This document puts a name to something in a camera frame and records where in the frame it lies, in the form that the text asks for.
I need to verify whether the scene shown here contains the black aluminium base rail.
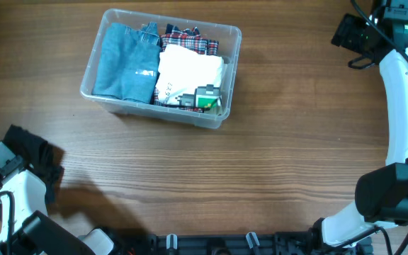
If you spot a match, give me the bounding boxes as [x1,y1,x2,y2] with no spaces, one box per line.
[120,232,373,255]

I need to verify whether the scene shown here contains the black garment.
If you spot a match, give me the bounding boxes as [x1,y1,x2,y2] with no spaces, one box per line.
[0,125,64,221]

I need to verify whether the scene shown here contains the red navy plaid shirt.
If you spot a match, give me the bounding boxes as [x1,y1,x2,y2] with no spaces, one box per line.
[153,24,219,113]

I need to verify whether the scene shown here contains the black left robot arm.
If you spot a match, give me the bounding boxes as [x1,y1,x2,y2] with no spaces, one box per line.
[0,142,115,255]

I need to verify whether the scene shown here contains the blue denim jeans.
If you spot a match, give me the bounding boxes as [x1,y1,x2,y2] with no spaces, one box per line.
[92,22,162,103]

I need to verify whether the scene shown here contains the white printed t-shirt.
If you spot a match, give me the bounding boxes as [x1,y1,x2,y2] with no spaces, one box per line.
[155,45,227,109]

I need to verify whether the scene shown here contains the clear plastic storage bin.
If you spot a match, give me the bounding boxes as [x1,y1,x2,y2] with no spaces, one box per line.
[80,8,242,129]

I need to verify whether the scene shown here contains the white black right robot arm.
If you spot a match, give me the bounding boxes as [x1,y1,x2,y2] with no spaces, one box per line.
[312,1,408,253]

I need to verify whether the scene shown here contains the cream cloth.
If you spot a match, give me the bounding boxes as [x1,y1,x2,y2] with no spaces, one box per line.
[204,100,230,117]

